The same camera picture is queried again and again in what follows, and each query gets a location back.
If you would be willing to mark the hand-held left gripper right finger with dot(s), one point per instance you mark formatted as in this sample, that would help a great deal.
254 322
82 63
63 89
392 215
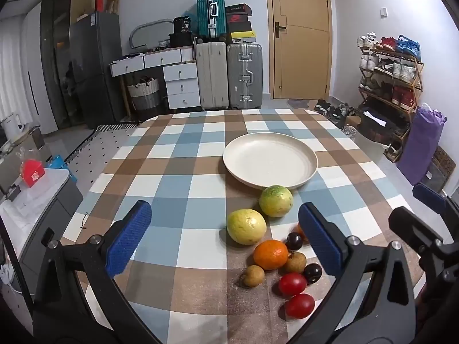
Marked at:
319 240

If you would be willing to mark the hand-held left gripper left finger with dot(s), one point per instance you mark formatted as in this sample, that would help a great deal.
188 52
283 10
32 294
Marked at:
129 236

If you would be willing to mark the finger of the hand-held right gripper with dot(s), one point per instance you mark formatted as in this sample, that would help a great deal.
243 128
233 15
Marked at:
408 222
426 193

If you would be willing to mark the small orange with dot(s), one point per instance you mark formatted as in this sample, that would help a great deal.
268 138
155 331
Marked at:
301 232

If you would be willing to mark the dark purple plum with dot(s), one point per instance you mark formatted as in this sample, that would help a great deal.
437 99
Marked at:
312 273
294 241

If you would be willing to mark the large orange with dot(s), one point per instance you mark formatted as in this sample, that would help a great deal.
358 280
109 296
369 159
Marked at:
270 254

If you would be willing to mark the green guava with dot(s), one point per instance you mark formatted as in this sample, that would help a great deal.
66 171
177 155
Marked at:
275 200

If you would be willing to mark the cream round plate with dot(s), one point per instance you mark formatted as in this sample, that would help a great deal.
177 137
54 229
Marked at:
269 157

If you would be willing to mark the brown floor mat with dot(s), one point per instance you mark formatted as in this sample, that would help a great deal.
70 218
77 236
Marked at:
443 166

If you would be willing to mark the purple bag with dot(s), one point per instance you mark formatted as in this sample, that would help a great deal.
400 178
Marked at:
419 147

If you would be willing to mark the red tomato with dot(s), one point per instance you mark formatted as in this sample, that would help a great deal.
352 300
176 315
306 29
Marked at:
292 284
299 306

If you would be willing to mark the wooden shoe rack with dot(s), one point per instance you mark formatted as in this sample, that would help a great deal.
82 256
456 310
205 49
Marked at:
412 109

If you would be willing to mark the checkered tablecloth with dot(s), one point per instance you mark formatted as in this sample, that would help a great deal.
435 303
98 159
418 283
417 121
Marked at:
200 186

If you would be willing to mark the blue crate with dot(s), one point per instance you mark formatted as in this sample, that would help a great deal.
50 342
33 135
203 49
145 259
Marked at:
62 166

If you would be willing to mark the white top grey cabinet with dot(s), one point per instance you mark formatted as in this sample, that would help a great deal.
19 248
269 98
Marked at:
39 200

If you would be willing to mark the red gift box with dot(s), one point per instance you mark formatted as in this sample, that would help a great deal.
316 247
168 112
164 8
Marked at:
33 173

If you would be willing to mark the pile of dark shoes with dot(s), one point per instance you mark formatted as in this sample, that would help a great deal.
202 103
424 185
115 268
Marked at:
335 113

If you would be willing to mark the grey doormat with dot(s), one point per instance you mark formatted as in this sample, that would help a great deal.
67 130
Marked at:
297 103

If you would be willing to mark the woven laundry basket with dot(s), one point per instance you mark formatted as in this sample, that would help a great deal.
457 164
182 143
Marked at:
143 93

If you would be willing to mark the white kettle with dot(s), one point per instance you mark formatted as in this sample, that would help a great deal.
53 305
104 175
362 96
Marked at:
10 127

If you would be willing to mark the white vanity desk with drawers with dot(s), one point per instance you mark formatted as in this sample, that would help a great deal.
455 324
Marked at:
181 79

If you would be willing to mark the grey refrigerator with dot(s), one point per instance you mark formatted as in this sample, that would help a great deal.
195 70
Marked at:
93 61

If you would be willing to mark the silver suitcase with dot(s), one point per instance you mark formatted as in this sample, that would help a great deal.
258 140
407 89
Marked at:
244 75

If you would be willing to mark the beige suitcase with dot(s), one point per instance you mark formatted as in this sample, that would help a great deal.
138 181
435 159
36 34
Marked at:
211 75

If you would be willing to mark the white curtain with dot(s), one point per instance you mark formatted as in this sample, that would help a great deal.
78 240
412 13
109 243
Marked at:
14 79

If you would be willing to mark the wooden door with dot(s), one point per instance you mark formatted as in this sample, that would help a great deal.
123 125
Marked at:
301 43

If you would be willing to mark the black storage box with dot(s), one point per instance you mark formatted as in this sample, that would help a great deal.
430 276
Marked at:
181 40

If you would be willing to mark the oval mirror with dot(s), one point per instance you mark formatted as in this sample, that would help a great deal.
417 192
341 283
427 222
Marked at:
150 34

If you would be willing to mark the dark glass cabinet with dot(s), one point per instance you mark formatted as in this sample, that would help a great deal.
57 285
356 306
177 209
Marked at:
53 43

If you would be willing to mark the black jar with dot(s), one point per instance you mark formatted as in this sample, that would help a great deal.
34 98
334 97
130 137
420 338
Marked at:
182 25

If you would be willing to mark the dark shoe box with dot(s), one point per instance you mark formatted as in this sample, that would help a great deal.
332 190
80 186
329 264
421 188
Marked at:
239 27

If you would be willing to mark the brown paper bag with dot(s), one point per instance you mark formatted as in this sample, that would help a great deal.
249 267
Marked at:
113 0

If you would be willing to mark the red flat box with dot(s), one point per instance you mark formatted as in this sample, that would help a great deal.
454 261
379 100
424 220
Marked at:
99 1

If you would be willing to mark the red and black shoe box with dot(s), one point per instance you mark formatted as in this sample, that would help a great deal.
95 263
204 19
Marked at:
236 18

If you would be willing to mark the teal suitcase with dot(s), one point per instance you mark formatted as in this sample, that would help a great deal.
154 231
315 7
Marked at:
209 10

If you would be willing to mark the white light switch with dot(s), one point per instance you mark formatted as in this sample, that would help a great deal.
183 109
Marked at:
384 12

